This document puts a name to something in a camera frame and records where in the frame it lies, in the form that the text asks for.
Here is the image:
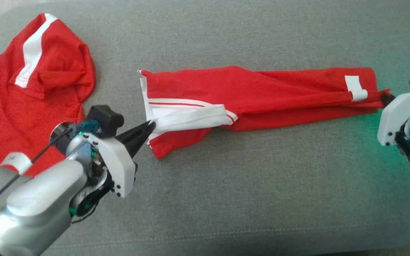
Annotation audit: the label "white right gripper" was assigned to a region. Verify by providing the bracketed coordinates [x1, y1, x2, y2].
[377, 91, 410, 146]

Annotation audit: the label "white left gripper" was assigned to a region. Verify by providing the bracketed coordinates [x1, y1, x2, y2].
[66, 120, 157, 198]

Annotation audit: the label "red shorts with white stripe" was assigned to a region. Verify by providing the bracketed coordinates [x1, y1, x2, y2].
[0, 14, 96, 177]

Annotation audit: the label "red jersey with white sleeves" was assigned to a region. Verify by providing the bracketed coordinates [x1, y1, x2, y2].
[137, 66, 391, 159]

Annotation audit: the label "grey sofa ottoman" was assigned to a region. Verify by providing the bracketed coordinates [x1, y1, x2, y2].
[0, 0, 410, 256]

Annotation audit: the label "thin black left gripper cable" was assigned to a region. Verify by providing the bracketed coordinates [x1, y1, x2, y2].
[71, 204, 99, 224]

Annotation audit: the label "black left camera cable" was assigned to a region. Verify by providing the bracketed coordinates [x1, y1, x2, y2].
[0, 129, 74, 217]

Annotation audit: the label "white cable label tag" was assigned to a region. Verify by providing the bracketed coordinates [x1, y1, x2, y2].
[0, 152, 33, 175]

